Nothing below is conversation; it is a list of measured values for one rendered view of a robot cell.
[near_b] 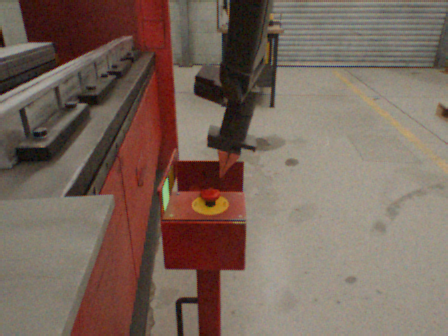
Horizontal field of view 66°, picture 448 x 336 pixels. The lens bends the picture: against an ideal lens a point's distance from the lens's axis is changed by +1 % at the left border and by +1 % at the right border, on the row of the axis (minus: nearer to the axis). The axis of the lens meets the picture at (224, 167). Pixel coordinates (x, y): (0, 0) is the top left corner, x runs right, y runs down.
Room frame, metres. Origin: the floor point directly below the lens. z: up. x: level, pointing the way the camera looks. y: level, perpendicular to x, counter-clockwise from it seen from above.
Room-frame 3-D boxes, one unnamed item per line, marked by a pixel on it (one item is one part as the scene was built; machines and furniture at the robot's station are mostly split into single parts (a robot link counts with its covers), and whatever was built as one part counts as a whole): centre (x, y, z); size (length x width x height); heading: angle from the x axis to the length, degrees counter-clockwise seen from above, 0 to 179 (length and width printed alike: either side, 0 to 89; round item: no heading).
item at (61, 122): (0.72, 0.36, 0.89); 0.30 x 0.05 x 0.03; 6
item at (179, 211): (0.62, 0.04, 0.75); 0.20 x 0.16 x 0.18; 179
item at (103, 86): (1.12, 0.40, 0.89); 0.30 x 0.05 x 0.03; 6
